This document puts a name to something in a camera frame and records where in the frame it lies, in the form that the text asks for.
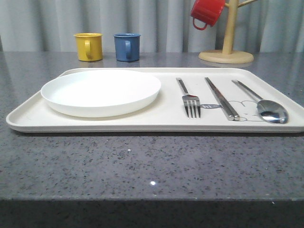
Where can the wooden mug tree stand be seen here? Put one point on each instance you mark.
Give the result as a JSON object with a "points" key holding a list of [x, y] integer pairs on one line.
{"points": [[227, 55]]}

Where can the yellow enamel mug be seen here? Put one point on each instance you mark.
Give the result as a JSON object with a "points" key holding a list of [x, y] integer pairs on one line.
{"points": [[89, 46]]}

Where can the red enamel mug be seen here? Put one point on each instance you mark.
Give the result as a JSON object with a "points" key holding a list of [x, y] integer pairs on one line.
{"points": [[207, 11]]}

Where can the silver metal spoon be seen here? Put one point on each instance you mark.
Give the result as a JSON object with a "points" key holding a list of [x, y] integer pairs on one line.
{"points": [[270, 111]]}

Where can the white round plate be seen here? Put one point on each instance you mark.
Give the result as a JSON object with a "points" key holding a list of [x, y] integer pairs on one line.
{"points": [[101, 93]]}

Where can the grey pleated curtain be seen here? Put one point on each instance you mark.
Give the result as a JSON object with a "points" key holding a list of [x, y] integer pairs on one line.
{"points": [[164, 25]]}

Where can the cream rabbit serving tray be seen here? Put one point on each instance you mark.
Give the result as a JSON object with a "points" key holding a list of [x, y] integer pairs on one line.
{"points": [[166, 113]]}

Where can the silver metal chopstick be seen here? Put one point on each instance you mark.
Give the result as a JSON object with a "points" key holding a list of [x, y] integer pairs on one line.
{"points": [[220, 98], [237, 117]]}

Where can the blue enamel mug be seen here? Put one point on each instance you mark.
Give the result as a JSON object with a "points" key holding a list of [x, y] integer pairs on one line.
{"points": [[127, 47]]}

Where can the silver metal fork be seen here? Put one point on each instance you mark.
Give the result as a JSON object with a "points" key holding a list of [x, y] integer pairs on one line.
{"points": [[191, 102]]}

